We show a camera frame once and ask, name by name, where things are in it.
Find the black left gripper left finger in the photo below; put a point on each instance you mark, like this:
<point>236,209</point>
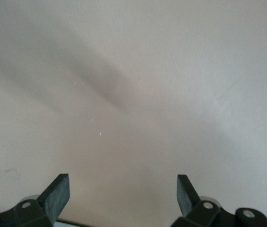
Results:
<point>53,198</point>

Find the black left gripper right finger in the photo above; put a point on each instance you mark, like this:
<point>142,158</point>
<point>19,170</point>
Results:
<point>187,198</point>

